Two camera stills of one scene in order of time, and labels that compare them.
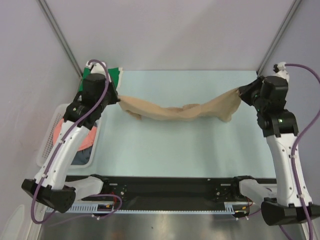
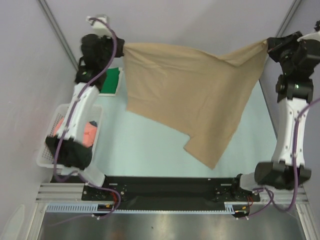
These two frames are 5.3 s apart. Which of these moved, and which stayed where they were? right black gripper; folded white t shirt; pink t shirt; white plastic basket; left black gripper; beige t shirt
Moved: beige t shirt; right black gripper; left black gripper
Stayed: white plastic basket; pink t shirt; folded white t shirt
